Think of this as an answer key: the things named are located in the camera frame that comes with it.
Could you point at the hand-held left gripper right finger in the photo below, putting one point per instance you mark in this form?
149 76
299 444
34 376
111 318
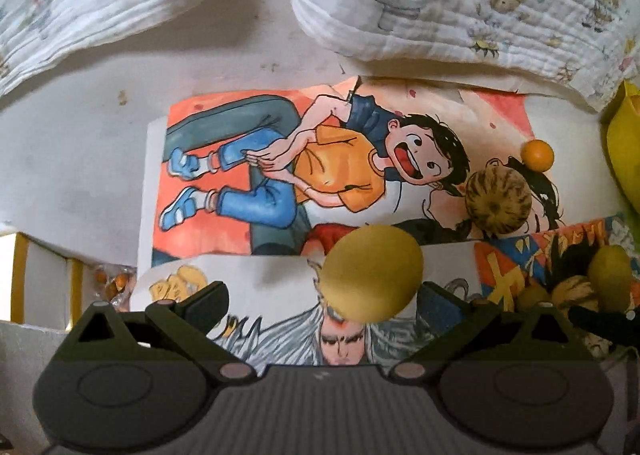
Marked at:
442 310

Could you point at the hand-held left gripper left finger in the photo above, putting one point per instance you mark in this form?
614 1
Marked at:
212 307

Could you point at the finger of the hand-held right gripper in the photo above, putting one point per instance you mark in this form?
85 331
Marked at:
602 321

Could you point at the yellow apple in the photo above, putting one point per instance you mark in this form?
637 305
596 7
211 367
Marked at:
372 272

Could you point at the striped brown melon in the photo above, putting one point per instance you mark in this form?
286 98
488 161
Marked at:
497 202

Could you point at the yellow bowl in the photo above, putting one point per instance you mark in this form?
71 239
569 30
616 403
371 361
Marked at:
625 150

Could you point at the small orange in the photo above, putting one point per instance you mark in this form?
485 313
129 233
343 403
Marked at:
537 155

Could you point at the small striped melon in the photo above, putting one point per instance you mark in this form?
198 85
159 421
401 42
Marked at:
575 292

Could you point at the yellow-green fruit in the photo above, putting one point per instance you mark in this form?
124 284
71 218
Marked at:
608 275

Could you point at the white-haired character drawing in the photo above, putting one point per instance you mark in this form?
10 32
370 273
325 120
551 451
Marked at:
280 330

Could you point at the black-haired character drawing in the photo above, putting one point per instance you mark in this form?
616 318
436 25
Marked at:
505 270

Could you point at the small green fruit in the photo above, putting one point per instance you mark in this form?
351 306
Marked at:
532 296

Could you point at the clear candy wrapper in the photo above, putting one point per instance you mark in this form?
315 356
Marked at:
112 284

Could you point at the yellow striped white box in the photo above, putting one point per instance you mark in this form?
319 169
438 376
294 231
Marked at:
45 280

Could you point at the cartoon children drawing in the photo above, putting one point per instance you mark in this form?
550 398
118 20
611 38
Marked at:
320 160

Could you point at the printed white blanket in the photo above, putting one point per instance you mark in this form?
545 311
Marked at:
450 0

